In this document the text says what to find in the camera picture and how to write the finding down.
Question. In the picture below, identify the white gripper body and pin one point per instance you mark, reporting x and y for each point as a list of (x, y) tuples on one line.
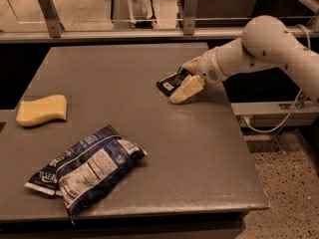
[(206, 68)]

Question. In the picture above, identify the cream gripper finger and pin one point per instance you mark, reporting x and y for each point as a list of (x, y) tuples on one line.
[(191, 65), (189, 87)]

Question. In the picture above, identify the black rxbar chocolate bar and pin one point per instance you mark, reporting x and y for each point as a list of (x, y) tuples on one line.
[(169, 84)]

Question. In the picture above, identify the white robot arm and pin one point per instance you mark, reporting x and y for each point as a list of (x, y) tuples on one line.
[(265, 43)]

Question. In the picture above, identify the blue chip bag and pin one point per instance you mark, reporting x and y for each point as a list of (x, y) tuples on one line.
[(87, 171)]

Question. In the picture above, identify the grey table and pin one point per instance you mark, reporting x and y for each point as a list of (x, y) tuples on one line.
[(197, 181)]

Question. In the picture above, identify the yellow sponge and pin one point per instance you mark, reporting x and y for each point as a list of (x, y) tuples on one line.
[(31, 113)]

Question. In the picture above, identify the metal railing with glass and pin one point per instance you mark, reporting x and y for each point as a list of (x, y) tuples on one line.
[(61, 21)]

